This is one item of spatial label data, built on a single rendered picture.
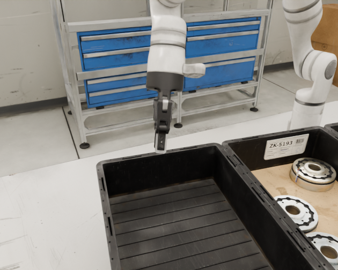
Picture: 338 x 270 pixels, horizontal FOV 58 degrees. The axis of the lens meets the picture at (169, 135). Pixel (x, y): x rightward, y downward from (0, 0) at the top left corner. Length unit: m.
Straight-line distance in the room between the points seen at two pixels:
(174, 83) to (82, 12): 2.54
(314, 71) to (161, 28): 0.55
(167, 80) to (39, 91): 2.70
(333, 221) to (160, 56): 0.51
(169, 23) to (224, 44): 2.10
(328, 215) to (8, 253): 0.75
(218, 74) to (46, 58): 1.58
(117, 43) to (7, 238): 1.67
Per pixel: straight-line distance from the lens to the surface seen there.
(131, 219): 0.70
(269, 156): 0.85
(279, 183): 0.83
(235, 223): 0.70
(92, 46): 2.27
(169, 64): 0.59
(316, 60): 1.02
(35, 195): 1.02
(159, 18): 0.62
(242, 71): 2.89
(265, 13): 2.84
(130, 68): 2.34
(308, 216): 0.71
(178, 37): 0.61
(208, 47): 2.62
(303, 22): 0.92
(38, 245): 0.88
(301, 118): 1.08
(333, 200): 0.83
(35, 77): 3.18
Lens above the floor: 1.33
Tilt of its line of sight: 31 degrees down
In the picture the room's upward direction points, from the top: straight up
